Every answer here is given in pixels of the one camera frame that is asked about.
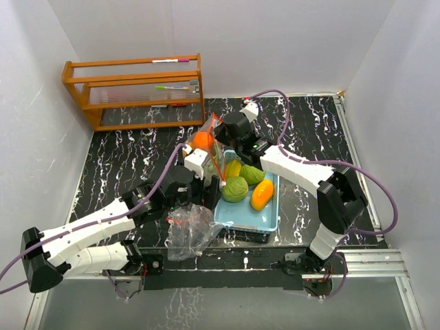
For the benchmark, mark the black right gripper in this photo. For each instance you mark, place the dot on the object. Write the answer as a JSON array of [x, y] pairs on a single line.
[[219, 133]]

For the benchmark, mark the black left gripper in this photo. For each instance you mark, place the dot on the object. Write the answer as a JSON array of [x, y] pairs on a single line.
[[207, 198]]

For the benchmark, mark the clear orange-zip bag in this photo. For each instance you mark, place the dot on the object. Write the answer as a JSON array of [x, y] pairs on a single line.
[[209, 126], [191, 230]]

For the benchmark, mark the orange fruit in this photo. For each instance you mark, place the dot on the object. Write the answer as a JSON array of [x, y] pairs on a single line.
[[202, 140]]

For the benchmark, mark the netted green melon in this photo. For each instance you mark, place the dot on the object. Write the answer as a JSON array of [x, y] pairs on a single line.
[[214, 167]]

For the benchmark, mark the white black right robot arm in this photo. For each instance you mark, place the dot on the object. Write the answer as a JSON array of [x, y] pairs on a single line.
[[340, 197]]

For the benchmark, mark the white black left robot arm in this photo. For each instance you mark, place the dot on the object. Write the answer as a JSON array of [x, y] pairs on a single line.
[[52, 255]]

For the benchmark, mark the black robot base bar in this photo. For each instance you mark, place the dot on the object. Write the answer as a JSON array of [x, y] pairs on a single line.
[[231, 267]]

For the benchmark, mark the crumpled clear orange-zip bag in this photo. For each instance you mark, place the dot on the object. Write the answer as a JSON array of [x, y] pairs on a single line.
[[191, 230]]

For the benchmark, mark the yellow starfruit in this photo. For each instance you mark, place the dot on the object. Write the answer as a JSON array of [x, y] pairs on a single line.
[[232, 169]]

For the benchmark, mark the green cabbage upper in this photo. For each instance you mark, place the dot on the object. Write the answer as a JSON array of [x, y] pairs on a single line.
[[251, 174]]

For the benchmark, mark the green cabbage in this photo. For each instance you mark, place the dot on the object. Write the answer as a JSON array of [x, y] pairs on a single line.
[[251, 174], [235, 189]]

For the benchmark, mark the green cabbage lower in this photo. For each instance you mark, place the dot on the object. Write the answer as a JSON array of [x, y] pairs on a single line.
[[235, 189]]

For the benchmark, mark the orange yellow mango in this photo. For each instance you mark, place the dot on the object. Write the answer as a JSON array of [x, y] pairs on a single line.
[[261, 195]]

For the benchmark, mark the wooden shelf rack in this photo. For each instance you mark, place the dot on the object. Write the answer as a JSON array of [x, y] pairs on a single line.
[[99, 86]]

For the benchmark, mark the green capped marker pen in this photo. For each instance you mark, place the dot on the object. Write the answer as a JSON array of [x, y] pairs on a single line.
[[162, 87]]

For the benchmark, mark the pink white marker pen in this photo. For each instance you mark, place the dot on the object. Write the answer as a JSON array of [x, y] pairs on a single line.
[[171, 60]]

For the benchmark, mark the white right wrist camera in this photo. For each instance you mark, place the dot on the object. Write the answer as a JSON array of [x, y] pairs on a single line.
[[251, 111]]

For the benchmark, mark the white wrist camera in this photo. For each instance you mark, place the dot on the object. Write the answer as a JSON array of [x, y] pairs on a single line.
[[251, 111], [197, 161]]

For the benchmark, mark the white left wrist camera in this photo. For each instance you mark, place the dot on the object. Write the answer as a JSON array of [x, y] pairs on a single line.
[[197, 161]]

